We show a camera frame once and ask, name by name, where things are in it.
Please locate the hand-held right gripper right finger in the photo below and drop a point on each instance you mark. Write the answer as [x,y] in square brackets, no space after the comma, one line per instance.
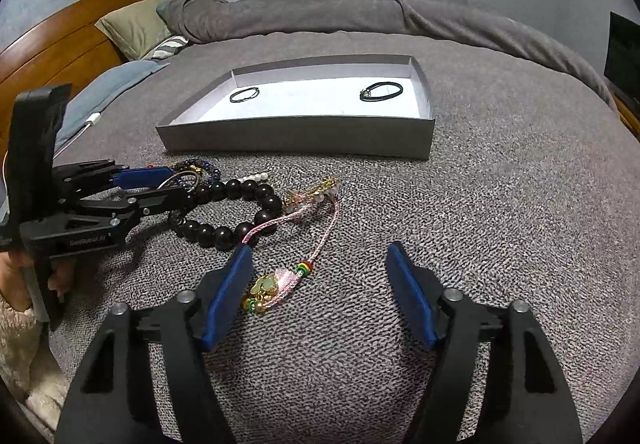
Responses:
[410,294]

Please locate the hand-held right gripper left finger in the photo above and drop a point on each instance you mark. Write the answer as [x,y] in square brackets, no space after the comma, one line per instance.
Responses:
[230,294]

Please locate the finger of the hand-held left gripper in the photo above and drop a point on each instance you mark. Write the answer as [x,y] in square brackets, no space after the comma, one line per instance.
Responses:
[142,176]
[160,201]

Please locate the gold pearl hairpin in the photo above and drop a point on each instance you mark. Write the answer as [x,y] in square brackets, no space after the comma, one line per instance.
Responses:
[325,185]

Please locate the white shallow tray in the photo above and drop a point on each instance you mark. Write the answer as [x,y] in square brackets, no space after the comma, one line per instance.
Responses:
[300,138]

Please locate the person's left forearm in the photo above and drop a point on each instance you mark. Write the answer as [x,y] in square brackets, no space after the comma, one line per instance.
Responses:
[20,354]

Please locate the person's left hand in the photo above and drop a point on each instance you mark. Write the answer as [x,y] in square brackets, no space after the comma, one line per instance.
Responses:
[10,279]

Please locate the light blue blanket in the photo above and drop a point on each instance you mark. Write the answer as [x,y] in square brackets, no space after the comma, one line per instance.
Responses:
[100,88]

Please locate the wooden headboard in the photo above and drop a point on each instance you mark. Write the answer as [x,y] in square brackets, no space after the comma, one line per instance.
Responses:
[50,38]

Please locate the gray bed cover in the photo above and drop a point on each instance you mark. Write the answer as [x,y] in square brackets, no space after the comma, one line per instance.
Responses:
[500,199]

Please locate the striped pillow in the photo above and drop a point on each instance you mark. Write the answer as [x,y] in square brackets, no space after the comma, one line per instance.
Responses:
[167,46]

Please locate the olive pillow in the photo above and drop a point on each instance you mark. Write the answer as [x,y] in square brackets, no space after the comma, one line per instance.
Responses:
[135,21]

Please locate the gray folded duvet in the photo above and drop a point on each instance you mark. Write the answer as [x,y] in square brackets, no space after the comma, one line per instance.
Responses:
[300,13]

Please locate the wooden television stand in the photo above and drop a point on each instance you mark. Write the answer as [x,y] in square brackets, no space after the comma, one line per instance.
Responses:
[627,111]

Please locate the black television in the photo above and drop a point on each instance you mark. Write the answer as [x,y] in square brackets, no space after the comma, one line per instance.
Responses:
[622,53]

